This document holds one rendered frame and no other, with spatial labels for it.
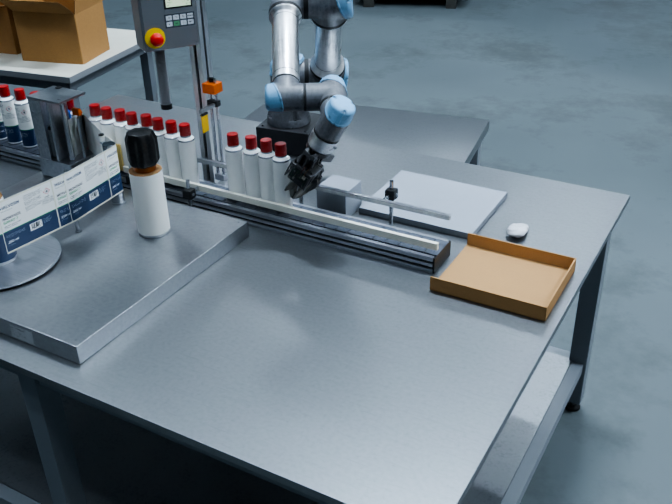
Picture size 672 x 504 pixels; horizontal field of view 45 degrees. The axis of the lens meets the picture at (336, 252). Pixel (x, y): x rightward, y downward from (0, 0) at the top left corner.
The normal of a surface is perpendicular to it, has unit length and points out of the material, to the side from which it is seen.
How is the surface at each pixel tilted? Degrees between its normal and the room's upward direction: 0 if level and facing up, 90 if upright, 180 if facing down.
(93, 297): 0
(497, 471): 0
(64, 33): 90
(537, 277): 0
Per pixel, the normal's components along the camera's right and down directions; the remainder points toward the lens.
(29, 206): 0.81, 0.28
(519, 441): -0.02, -0.86
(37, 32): -0.26, 0.49
